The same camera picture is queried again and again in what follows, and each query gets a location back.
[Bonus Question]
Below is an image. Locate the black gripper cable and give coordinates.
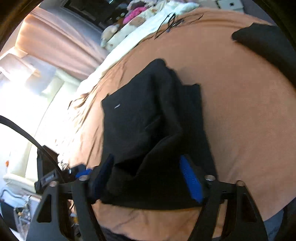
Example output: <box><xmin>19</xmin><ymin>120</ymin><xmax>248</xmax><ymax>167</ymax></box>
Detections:
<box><xmin>0</xmin><ymin>115</ymin><xmax>64</xmax><ymax>181</ymax></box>

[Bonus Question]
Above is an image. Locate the cream padded headboard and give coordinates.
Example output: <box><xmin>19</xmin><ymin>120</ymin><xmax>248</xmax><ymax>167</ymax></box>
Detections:
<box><xmin>1</xmin><ymin>69</ymin><xmax>80</xmax><ymax>182</ymax></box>

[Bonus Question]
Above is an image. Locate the orange-brown bed sheet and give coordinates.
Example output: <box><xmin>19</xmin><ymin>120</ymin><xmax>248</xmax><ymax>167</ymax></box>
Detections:
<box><xmin>55</xmin><ymin>6</ymin><xmax>296</xmax><ymax>241</ymax></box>

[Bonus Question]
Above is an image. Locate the folded black garment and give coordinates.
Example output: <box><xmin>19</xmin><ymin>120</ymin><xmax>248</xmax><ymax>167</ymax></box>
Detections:
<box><xmin>232</xmin><ymin>23</ymin><xmax>295</xmax><ymax>85</ymax></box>

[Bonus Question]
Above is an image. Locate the light green quilt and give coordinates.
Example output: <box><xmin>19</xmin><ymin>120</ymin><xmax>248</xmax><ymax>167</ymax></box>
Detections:
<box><xmin>76</xmin><ymin>1</ymin><xmax>200</xmax><ymax>95</ymax></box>

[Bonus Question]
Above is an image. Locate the bear-print cushion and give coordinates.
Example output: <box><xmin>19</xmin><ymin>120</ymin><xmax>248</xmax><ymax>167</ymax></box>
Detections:
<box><xmin>104</xmin><ymin>1</ymin><xmax>168</xmax><ymax>52</ymax></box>

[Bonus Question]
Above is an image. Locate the pink clothes pile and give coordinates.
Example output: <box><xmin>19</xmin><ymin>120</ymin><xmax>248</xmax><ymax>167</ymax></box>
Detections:
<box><xmin>123</xmin><ymin>6</ymin><xmax>147</xmax><ymax>25</ymax></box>

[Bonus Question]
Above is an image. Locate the pink left curtain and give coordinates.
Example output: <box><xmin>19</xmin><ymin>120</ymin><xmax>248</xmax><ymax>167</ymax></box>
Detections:
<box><xmin>16</xmin><ymin>6</ymin><xmax>108</xmax><ymax>80</ymax></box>

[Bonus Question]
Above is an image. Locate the plush toy on window seat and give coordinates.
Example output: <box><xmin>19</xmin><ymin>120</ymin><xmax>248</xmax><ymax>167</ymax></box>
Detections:
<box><xmin>100</xmin><ymin>24</ymin><xmax>120</xmax><ymax>48</ymax></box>

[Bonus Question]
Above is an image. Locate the black long-sleeve shirt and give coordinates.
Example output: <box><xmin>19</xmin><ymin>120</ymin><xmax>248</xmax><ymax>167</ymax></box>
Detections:
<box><xmin>100</xmin><ymin>59</ymin><xmax>217</xmax><ymax>210</ymax></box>

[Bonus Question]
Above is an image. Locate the white right nightstand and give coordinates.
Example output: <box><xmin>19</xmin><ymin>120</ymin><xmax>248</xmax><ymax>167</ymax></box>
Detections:
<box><xmin>216</xmin><ymin>0</ymin><xmax>244</xmax><ymax>13</ymax></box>

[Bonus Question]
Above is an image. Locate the black cable bundle on bed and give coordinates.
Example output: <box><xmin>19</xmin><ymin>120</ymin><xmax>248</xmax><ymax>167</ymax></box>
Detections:
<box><xmin>153</xmin><ymin>12</ymin><xmax>205</xmax><ymax>40</ymax></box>

